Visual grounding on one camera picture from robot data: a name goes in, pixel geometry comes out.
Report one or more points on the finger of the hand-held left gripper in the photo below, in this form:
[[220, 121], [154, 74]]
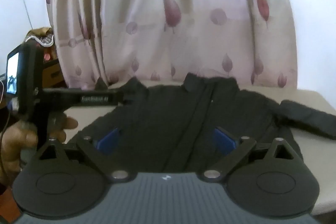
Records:
[[121, 97]]

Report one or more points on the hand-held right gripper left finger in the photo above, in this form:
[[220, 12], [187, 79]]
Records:
[[107, 140]]

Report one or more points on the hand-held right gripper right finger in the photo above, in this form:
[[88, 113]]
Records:
[[222, 139]]

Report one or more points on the black padded jacket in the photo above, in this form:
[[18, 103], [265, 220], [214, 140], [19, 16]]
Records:
[[168, 119]]

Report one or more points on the person's left hand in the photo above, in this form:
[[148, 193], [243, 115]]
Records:
[[15, 141]]

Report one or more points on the patterned cloth with white trim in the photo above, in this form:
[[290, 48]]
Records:
[[42, 36]]

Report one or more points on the leaf-print pink curtain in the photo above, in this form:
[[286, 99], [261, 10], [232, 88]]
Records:
[[157, 16]]

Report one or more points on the beige padded surface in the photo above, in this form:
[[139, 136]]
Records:
[[315, 166]]

